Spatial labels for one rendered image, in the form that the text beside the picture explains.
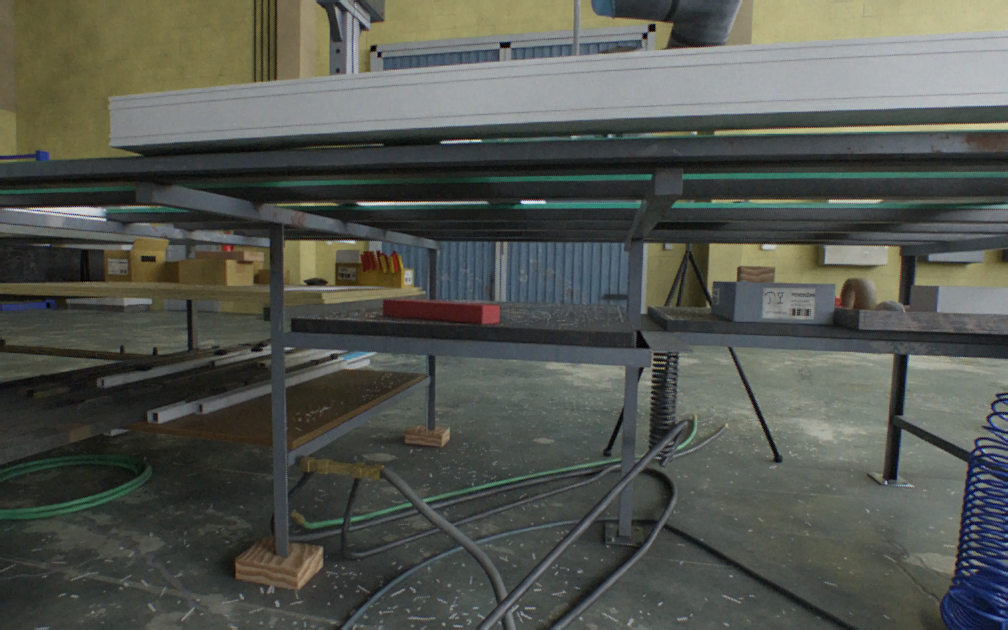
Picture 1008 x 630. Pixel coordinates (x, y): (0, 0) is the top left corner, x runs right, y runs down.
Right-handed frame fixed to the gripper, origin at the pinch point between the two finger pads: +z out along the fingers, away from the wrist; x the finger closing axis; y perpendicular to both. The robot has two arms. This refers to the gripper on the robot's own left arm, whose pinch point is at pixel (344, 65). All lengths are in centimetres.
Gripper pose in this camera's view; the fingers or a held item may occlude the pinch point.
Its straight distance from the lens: 74.5
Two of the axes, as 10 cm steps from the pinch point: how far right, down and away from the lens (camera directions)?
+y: -9.7, -0.4, 2.3
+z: -0.2, 10.0, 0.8
